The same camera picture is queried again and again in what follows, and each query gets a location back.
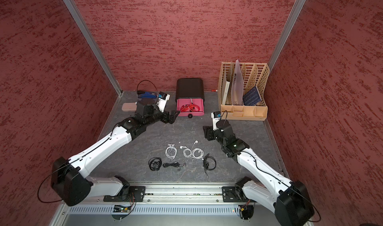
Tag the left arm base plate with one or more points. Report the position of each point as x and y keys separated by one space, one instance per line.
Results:
x=136 y=193

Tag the black drawer cabinet shell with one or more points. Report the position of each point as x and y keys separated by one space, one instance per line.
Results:
x=189 y=88

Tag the right corner aluminium post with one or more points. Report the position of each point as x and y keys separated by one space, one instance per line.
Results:
x=290 y=22

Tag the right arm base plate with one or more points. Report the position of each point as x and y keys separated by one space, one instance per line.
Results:
x=233 y=194

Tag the blue stapler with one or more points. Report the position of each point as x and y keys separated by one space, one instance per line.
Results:
x=146 y=94

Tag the left corner aluminium post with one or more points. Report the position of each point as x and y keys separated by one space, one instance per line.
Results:
x=79 y=20

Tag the translucent plastic folder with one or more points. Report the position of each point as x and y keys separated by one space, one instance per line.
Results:
x=237 y=85

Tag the white earphones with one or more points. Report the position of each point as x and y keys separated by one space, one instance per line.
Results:
x=197 y=153
x=171 y=152
x=188 y=153

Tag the white booklet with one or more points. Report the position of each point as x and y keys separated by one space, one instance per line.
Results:
x=224 y=91

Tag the white earphones right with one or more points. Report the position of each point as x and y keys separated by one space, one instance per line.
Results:
x=197 y=153

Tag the vented metal strip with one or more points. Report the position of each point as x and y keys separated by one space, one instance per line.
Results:
x=159 y=209

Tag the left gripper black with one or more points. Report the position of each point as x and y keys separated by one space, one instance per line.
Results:
x=172 y=118

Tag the black earphones right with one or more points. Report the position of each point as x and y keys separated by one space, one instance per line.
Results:
x=209 y=164

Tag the aluminium front rail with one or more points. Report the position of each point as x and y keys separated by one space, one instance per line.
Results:
x=198 y=193

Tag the white earphones left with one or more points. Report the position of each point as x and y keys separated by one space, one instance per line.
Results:
x=171 y=152

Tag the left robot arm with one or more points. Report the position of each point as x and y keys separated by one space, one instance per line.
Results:
x=71 y=179

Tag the beige file organizer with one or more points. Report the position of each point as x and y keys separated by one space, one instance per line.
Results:
x=254 y=74

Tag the white earphones middle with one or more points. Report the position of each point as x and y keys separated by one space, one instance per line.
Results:
x=188 y=153

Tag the corner aluminium post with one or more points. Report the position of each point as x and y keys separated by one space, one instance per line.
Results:
x=290 y=22
x=79 y=20

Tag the pink pencil case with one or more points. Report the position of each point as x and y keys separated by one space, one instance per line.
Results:
x=129 y=107

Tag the red earphones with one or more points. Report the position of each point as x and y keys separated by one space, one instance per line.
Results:
x=196 y=103
x=187 y=108

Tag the black earphones middle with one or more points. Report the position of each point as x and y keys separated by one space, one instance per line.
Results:
x=176 y=165

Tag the dark blue notebook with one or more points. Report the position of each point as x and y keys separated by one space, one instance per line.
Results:
x=252 y=97

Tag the pink drawer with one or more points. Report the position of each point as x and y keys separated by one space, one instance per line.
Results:
x=182 y=101

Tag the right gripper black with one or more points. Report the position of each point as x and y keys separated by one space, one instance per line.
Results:
x=208 y=132

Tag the black earphones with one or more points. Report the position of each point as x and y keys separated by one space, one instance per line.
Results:
x=155 y=163
x=209 y=164
x=176 y=165

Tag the black earphones left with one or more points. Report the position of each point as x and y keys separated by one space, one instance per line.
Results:
x=155 y=163

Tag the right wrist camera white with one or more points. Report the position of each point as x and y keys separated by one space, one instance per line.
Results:
x=216 y=117

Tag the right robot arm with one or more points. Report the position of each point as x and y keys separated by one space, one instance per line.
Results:
x=289 y=201

